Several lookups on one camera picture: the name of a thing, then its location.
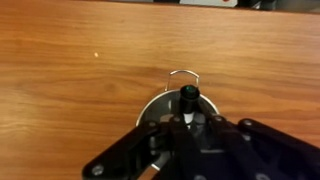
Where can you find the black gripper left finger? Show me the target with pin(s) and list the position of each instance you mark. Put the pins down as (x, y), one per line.
(133, 146)

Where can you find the stainless steel pot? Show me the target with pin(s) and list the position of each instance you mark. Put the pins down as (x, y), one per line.
(156, 108)

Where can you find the black marker with green tip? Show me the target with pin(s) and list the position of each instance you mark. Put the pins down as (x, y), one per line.
(189, 98)

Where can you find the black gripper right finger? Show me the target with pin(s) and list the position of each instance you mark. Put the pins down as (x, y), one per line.
(260, 153)

